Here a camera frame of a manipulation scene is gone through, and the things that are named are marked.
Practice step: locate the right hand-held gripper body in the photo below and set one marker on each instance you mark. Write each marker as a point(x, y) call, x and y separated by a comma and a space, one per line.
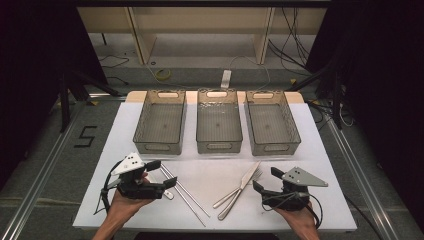
point(286, 198)

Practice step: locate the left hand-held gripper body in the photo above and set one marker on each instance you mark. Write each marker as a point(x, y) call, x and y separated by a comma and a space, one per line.
point(140, 190)

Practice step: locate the metal table knife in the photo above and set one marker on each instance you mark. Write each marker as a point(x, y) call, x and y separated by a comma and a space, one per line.
point(245, 183)

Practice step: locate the metal chopstick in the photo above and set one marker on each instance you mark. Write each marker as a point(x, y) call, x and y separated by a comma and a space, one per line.
point(186, 203)
point(193, 198)

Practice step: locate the metal fork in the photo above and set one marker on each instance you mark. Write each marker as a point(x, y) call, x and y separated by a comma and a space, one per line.
point(226, 198)

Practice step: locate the clear grey plastic bin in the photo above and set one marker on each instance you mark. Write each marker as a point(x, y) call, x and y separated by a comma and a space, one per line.
point(271, 125)
point(218, 123)
point(161, 123)

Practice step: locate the person's left hand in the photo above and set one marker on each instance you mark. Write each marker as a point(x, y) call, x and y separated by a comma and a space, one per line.
point(126, 205)

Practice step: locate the person's right hand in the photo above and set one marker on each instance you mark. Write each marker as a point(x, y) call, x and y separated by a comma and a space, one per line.
point(301, 218)

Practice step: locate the yellow tape roll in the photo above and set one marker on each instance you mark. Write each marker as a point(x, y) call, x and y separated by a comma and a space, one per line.
point(163, 74)

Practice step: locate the black metal stand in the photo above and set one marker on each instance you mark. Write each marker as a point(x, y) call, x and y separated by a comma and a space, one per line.
point(65, 100)
point(336, 100)

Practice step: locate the white power strip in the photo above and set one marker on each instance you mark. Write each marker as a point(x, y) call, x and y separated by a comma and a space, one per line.
point(226, 79)

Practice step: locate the dark curtain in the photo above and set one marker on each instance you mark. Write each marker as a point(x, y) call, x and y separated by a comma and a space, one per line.
point(383, 83)
point(33, 66)

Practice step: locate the light wooden shelf unit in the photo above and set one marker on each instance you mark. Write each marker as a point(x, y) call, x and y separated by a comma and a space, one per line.
point(200, 23)

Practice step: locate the aluminium floor rail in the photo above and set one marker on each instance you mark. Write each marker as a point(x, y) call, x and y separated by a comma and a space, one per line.
point(360, 180)
point(36, 186)

